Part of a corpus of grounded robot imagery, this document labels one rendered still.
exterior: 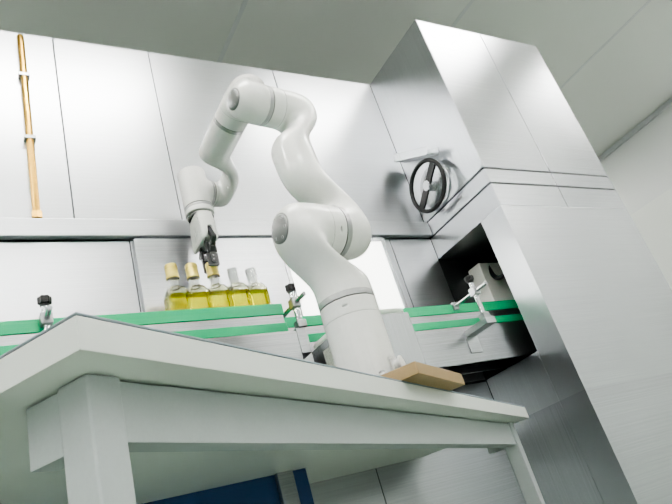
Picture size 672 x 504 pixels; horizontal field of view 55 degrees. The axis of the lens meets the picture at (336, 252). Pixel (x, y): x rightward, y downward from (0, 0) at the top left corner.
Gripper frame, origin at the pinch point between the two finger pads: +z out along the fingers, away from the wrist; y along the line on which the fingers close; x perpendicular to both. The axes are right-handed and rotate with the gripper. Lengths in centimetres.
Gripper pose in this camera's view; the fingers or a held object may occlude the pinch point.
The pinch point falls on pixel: (210, 263)
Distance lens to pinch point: 183.9
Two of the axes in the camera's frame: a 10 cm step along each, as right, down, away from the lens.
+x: 8.6, -0.3, 5.1
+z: 2.8, 8.6, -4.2
